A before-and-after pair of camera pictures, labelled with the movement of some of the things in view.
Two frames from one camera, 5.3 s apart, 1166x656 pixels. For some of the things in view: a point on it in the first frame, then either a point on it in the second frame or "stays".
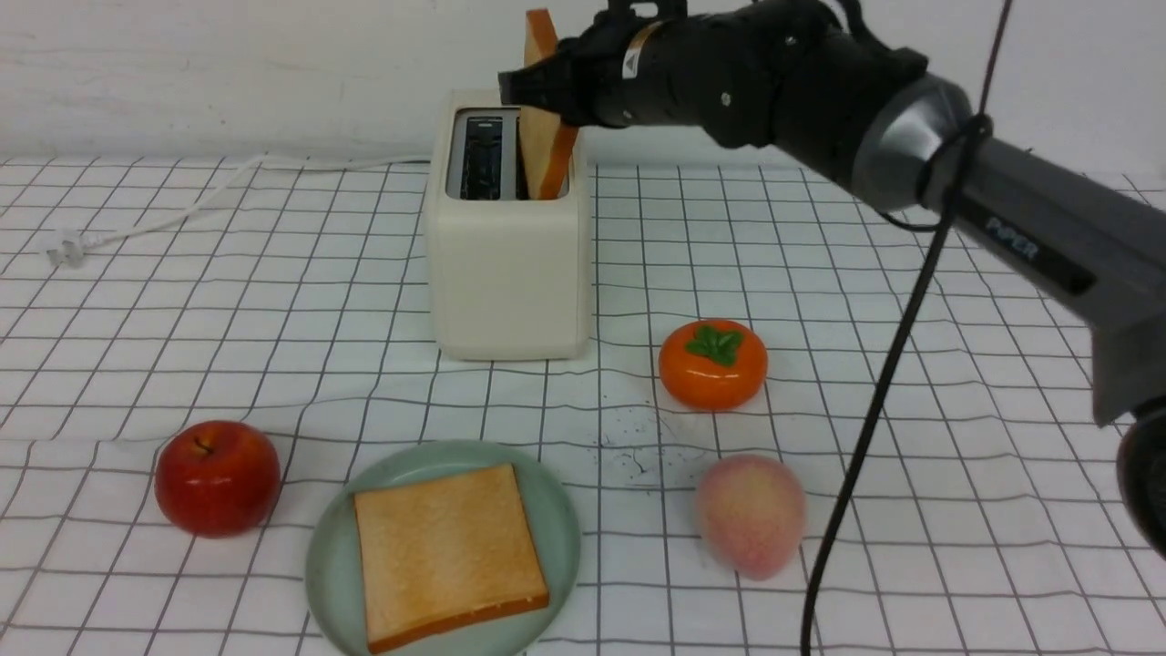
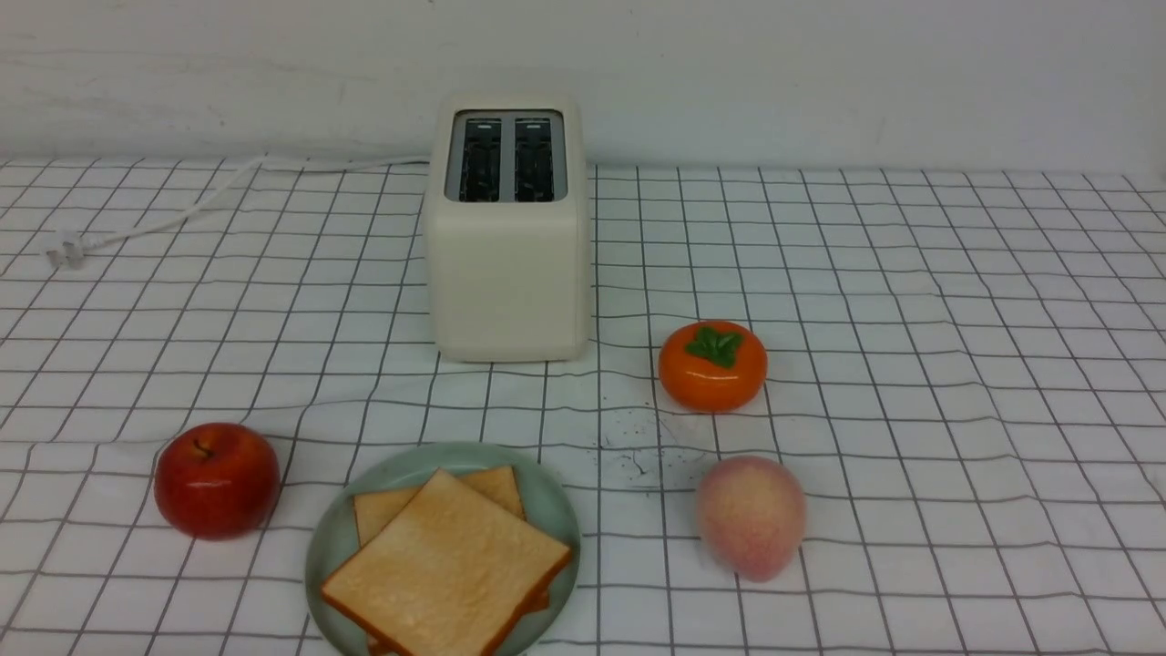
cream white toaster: (511, 271) stays
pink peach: (751, 511) stays
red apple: (217, 478) stays
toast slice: (547, 141) → (442, 575)
